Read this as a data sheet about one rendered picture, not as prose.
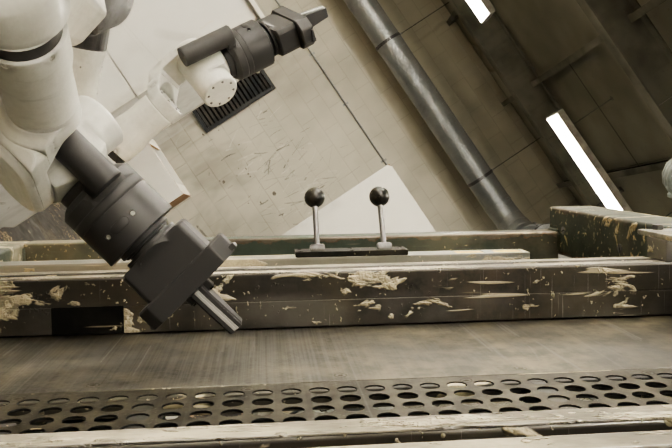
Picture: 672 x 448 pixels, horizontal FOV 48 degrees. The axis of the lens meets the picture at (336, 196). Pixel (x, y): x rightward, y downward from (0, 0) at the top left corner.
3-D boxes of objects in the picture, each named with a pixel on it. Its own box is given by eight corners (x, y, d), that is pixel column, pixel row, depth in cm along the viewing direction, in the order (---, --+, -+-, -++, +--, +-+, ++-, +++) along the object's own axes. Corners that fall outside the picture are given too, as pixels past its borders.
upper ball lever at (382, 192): (372, 258, 138) (367, 192, 144) (393, 257, 138) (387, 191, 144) (375, 250, 134) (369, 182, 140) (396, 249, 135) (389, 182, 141)
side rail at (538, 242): (33, 293, 158) (31, 240, 157) (548, 278, 168) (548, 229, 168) (24, 298, 152) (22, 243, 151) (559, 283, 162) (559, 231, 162)
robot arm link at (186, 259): (147, 340, 77) (59, 257, 75) (160, 320, 86) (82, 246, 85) (236, 251, 77) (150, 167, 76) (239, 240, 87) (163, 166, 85)
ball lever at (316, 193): (306, 260, 136) (303, 193, 142) (327, 259, 137) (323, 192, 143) (307, 251, 133) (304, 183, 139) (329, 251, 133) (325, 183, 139)
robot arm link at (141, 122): (175, 131, 130) (88, 204, 130) (170, 117, 139) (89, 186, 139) (131, 84, 125) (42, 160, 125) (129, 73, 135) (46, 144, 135)
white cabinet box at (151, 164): (81, 186, 640) (154, 139, 644) (119, 244, 639) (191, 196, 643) (64, 183, 595) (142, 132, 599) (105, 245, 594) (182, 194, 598)
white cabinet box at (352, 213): (139, 332, 535) (381, 170, 546) (185, 401, 534) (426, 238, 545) (117, 345, 474) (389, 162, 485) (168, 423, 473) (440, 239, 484)
